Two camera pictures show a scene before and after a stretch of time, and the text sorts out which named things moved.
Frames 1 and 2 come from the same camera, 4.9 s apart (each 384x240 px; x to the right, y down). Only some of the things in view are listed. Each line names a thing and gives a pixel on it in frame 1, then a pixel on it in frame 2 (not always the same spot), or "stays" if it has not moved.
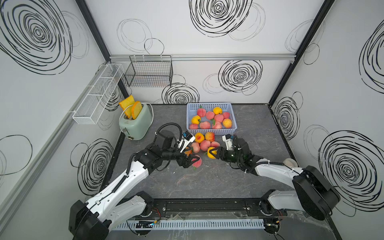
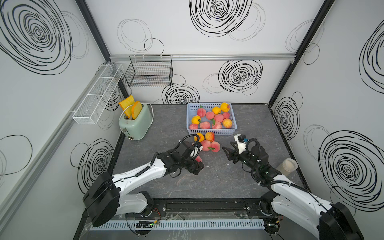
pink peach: x=198 y=163 stays
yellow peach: x=214 y=152 → x=224 y=107
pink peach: x=210 y=115 stays
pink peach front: x=219 y=117 stays
